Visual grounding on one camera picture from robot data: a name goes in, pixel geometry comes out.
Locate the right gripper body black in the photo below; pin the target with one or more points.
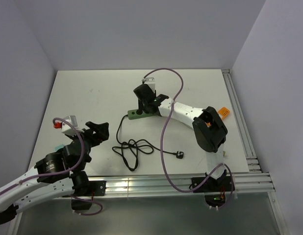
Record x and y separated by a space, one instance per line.
154 92

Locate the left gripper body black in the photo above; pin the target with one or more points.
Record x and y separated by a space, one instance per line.
90 137

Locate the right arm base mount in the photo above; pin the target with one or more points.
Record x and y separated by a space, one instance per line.
222 189

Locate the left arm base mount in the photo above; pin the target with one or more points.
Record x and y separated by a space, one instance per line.
97 188

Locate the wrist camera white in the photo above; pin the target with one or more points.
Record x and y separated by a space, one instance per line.
69 127
150 81

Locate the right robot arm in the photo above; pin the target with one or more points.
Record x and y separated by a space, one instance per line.
209 129

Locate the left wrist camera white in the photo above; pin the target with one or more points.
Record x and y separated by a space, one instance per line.
69 127

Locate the aluminium side rail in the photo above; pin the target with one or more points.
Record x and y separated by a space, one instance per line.
250 154

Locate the teal wall charger plug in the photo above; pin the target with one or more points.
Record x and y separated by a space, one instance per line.
59 147

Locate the aluminium front rail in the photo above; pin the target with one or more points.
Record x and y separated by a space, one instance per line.
146 186

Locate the green power strip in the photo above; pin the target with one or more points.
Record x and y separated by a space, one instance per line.
135 114

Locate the orange power strip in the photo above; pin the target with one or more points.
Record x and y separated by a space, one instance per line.
223 113

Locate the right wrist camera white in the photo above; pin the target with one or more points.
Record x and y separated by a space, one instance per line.
150 81

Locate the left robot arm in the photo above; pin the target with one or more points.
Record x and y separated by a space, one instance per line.
58 174

